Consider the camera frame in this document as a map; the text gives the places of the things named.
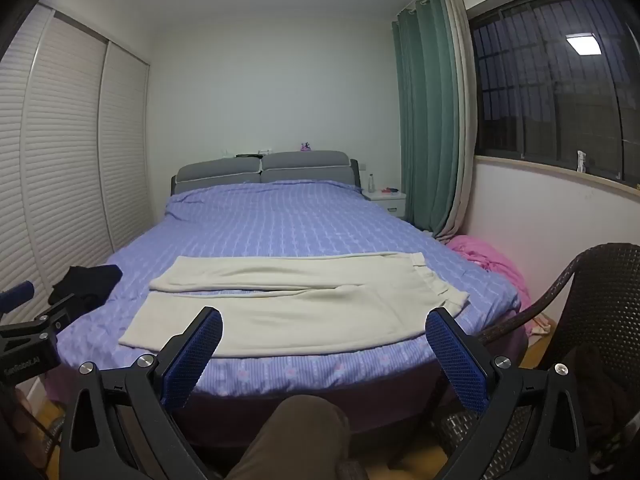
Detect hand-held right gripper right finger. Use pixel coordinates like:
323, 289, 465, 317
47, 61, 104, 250
425, 307, 593, 480

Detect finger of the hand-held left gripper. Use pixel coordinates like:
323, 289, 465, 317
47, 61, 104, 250
0, 281, 35, 313
35, 292, 77, 335

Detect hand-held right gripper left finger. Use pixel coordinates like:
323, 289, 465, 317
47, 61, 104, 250
60, 306, 223, 480

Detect cream pants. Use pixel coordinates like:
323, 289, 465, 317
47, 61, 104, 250
118, 251, 471, 359

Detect black cloth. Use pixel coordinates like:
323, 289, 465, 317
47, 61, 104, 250
47, 264, 123, 311

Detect pink cloth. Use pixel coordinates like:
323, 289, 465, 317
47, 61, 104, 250
445, 234, 532, 311

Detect person's leg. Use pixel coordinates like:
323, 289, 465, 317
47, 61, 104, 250
225, 394, 368, 480

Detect white louvered wardrobe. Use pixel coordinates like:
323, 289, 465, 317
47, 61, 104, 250
0, 2, 151, 311

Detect brown wicker chair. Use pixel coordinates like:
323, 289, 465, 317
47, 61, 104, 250
430, 242, 640, 480

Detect white nightstand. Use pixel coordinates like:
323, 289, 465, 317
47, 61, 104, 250
362, 190, 407, 220

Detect purple floral bedspread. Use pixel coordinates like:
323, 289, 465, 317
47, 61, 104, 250
47, 180, 523, 398

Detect grey padded headboard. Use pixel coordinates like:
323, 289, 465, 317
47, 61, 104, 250
171, 150, 362, 197

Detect wooden window sill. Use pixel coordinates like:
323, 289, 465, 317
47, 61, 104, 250
474, 155, 640, 197

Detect green curtain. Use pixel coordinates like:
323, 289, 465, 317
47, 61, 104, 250
391, 0, 468, 233

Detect beige curtain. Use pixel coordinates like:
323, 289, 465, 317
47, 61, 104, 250
435, 0, 479, 241

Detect barred window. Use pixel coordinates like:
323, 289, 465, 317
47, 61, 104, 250
465, 0, 640, 181

